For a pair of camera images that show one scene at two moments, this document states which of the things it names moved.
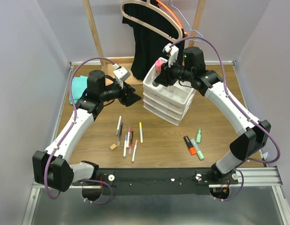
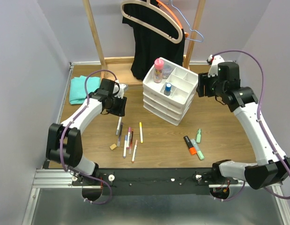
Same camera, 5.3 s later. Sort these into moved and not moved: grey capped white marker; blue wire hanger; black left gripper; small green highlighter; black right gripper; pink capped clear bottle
Moved: black right gripper; black left gripper
Not moved: grey capped white marker; small green highlighter; pink capped clear bottle; blue wire hanger
